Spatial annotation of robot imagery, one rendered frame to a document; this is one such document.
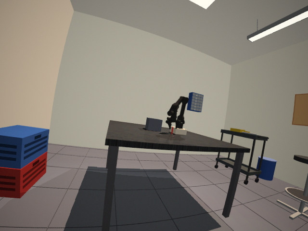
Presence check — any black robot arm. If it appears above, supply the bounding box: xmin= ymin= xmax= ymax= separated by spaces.
xmin=167 ymin=96 xmax=189 ymax=129

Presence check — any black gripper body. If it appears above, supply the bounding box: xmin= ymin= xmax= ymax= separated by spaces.
xmin=166 ymin=115 xmax=181 ymax=124

